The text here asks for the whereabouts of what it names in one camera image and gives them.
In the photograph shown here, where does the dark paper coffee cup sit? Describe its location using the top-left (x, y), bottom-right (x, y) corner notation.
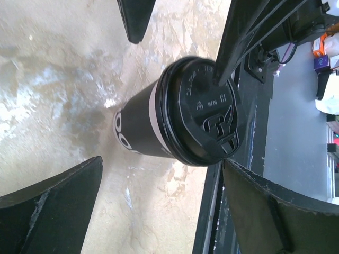
top-left (113, 83), bottom-right (173, 158)

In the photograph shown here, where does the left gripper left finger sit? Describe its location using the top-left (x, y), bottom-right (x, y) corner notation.
top-left (1, 156), bottom-right (103, 253)

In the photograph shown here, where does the black coffee cup lid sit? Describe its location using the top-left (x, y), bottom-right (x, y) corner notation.
top-left (155, 56), bottom-right (239, 166)

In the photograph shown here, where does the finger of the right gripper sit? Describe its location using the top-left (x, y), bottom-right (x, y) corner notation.
top-left (213, 0), bottom-right (305, 86)
top-left (117, 0), bottom-right (156, 44)

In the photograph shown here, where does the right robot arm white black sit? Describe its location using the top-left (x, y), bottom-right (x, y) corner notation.
top-left (159, 1), bottom-right (338, 86)

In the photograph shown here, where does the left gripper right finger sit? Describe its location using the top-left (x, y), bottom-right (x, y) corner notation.
top-left (222, 159), bottom-right (338, 253)

